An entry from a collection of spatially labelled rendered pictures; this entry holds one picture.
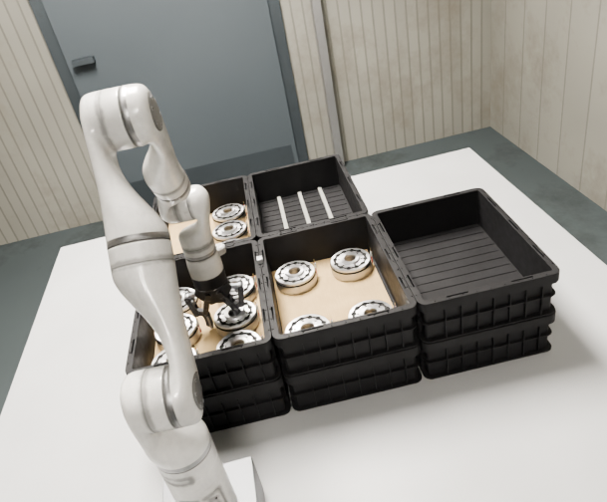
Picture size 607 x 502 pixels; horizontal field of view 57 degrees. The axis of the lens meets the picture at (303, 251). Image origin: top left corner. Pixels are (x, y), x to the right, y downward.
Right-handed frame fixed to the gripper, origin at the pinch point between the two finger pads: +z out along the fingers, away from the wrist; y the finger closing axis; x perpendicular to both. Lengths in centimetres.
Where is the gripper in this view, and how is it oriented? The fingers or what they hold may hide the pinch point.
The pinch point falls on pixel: (222, 318)
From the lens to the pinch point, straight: 133.0
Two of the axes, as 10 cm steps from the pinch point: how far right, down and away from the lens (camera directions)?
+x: -1.3, -5.3, 8.3
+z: 1.8, 8.2, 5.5
